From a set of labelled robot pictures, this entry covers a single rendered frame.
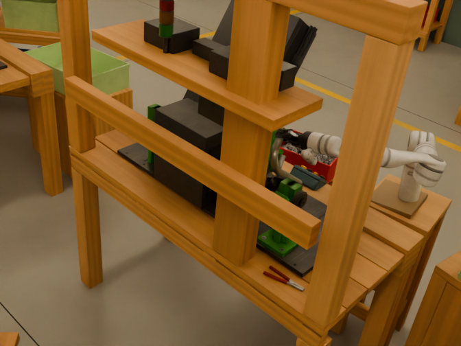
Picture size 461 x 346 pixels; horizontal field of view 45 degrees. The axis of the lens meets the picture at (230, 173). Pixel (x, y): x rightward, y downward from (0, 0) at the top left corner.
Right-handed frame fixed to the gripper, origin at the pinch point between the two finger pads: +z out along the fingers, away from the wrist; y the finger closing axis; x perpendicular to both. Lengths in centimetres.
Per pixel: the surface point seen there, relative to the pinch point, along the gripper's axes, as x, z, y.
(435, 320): 38, -47, -86
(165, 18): -14, 22, 55
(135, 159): 24, 74, 0
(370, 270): 33, -35, -36
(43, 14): -71, 277, -24
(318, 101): -4.6, -27.9, 25.4
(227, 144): 16.7, -3.2, 29.3
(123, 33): -11, 50, 49
